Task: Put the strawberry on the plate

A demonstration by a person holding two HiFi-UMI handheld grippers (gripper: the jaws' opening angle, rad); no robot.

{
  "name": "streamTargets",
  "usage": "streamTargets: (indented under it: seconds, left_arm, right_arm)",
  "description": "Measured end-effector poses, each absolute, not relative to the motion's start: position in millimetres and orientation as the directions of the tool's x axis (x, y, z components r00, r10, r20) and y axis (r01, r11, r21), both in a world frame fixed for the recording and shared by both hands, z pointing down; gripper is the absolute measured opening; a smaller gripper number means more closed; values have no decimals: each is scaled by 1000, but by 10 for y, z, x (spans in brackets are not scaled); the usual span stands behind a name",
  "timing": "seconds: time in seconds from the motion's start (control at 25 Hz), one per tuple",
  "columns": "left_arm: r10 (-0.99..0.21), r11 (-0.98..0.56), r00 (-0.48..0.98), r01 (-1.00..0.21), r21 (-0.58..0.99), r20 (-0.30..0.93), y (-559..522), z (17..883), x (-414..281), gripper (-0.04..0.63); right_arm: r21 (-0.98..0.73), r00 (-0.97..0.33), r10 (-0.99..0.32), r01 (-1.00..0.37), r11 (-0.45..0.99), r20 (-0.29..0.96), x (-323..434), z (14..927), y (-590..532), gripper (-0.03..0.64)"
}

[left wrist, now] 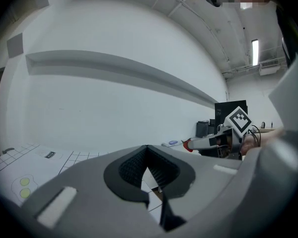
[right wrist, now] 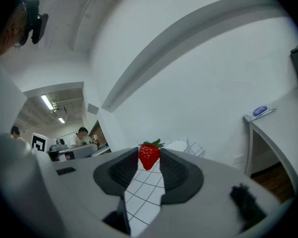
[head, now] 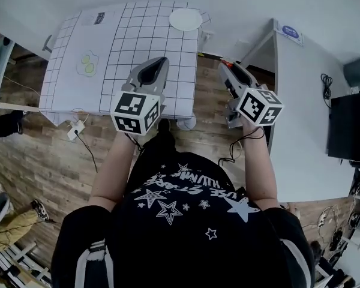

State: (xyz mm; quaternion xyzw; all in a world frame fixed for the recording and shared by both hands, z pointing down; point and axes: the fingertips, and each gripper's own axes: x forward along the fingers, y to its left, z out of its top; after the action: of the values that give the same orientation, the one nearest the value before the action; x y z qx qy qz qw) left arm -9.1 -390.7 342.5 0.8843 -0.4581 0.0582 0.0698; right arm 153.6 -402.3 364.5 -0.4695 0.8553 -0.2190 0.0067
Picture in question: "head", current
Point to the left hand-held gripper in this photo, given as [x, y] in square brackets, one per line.
[132, 109]

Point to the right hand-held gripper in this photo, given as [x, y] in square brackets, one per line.
[258, 106]

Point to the white round plate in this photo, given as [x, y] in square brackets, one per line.
[186, 19]

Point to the person's right forearm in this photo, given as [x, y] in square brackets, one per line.
[258, 166]

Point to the person's left forearm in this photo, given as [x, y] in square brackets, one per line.
[114, 172]

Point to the white checked tablecloth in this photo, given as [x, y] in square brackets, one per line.
[132, 40]

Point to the person's black trouser leg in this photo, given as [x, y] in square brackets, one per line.
[165, 130]

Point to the white desk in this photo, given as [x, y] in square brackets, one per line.
[300, 100]

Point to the blue round label sheet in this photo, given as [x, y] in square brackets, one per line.
[289, 33]

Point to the white power strip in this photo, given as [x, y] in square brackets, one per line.
[75, 129]

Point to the dark grey bag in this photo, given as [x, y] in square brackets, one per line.
[358, 72]

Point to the black monitor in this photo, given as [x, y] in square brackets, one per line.
[351, 130]

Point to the white shelf unit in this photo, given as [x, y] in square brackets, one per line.
[0, 67]

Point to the person's black star shirt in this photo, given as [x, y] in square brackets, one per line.
[183, 244]

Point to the white metal rack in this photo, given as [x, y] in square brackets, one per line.
[21, 265]

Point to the white wall socket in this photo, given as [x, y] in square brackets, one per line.
[207, 35]

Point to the grey metal bracket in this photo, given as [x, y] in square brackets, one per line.
[46, 43]

